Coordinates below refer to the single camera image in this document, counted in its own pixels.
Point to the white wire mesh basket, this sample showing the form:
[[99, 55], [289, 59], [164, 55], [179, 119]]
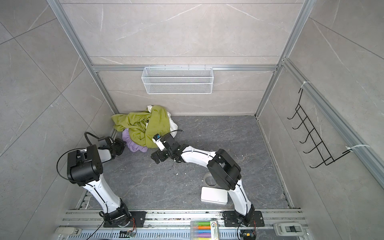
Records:
[[178, 80]]

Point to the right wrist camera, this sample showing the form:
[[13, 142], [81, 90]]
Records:
[[157, 140]]

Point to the marker pen case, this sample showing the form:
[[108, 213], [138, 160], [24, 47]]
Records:
[[204, 230]]

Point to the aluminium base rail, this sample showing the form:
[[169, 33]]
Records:
[[176, 225]]

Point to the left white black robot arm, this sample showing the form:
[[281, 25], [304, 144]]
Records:
[[85, 169]]

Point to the white rectangular box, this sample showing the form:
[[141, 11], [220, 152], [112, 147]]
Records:
[[214, 195]]

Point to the olive green cloth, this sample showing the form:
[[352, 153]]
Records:
[[143, 126]]

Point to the purple cloth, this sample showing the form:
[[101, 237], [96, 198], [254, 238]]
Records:
[[131, 145]]

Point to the white cloth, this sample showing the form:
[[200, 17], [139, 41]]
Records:
[[172, 123]]

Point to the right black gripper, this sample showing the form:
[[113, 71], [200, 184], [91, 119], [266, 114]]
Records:
[[159, 153]]

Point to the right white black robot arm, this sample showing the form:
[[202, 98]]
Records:
[[225, 171]]

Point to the white device on rail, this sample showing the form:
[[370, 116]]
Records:
[[288, 229]]

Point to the clear tape roll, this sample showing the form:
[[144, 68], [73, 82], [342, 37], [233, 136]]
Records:
[[209, 181]]

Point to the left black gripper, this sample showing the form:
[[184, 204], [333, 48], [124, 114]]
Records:
[[121, 143]]

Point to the black wire hook rack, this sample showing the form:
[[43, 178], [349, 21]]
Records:
[[313, 136]]

